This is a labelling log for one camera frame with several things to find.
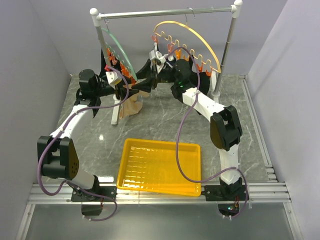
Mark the black underwear on yellow hanger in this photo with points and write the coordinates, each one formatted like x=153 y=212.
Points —
x=204 y=86

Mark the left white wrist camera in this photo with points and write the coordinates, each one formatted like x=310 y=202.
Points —
x=112 y=76

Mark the orange clothespin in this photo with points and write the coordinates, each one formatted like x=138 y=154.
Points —
x=132 y=80

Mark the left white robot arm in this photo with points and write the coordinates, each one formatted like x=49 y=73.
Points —
x=57 y=156

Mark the green arched clip hanger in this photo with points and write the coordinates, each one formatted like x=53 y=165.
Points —
x=121 y=60

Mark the yellow plastic tray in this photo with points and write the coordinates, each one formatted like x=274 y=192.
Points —
x=164 y=167

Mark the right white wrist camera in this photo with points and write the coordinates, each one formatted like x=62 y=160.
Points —
x=156 y=57

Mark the white metal drying rack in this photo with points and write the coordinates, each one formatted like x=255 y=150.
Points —
x=162 y=44

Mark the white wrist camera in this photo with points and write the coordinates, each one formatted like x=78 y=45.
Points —
x=112 y=76
x=156 y=57

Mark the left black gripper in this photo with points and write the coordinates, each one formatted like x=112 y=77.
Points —
x=125 y=92

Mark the navy blue brief underwear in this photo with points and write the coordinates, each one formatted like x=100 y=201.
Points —
x=170 y=60

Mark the black underwear on green hanger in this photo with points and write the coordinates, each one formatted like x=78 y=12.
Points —
x=103 y=64

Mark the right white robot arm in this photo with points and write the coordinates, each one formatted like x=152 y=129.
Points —
x=191 y=88

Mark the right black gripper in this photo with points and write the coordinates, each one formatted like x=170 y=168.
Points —
x=152 y=77

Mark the yellow arched clip hanger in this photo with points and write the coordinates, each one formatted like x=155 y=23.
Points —
x=213 y=63

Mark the beige boxer underwear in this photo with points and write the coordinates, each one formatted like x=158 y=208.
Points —
x=133 y=104

